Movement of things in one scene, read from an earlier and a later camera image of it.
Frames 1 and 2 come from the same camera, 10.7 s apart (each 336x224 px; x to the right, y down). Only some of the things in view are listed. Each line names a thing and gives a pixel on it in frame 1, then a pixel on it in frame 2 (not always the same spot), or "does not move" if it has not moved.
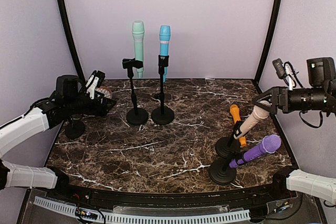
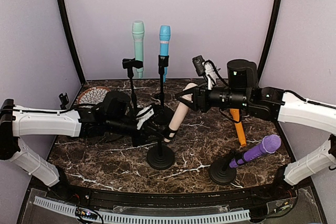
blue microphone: [164, 35] does not move
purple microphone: [271, 144] does not move
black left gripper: [102, 111] → [142, 137]
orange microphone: [234, 110] does not move
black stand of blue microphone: [162, 116] does not move
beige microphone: [255, 116] → [181, 110]
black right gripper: [275, 94] → [200, 97]
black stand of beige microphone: [229, 147] → [161, 157]
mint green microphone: [138, 28] does not move
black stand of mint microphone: [136, 116] does not move
